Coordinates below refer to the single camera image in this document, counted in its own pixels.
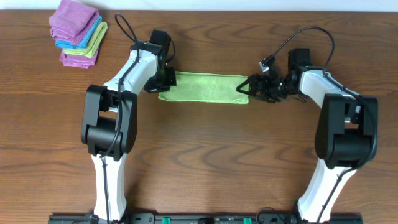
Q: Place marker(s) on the light green microfiber cloth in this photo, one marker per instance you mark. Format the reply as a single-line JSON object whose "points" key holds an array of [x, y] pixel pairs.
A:
{"points": [[206, 88]]}

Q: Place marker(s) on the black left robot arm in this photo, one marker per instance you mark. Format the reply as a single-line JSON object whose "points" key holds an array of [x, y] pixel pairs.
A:
{"points": [[109, 126]]}

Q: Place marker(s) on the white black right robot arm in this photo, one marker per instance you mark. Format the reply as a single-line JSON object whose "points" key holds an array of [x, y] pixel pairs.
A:
{"points": [[346, 135]]}

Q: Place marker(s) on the bottom purple folded cloth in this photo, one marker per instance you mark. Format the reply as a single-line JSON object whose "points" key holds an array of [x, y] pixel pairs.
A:
{"points": [[80, 61]]}

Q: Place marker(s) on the top purple folded cloth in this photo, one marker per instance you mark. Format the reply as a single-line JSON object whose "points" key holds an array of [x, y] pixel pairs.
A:
{"points": [[70, 19]]}

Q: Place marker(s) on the green folded cloth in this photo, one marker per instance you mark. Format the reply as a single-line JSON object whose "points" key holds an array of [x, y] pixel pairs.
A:
{"points": [[92, 45]]}

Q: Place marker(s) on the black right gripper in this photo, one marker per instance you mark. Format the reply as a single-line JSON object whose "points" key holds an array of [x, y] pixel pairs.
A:
{"points": [[259, 88]]}

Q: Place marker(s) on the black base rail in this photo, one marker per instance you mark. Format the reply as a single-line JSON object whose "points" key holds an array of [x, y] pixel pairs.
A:
{"points": [[148, 218]]}

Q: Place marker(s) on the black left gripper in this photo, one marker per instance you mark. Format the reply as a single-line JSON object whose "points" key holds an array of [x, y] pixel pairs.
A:
{"points": [[166, 78]]}

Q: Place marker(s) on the purple folded cloth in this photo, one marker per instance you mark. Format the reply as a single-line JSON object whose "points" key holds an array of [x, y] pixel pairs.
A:
{"points": [[80, 61], [70, 19]]}

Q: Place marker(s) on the blue folded cloth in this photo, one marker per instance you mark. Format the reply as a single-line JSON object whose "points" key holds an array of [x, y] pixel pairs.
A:
{"points": [[81, 41]]}

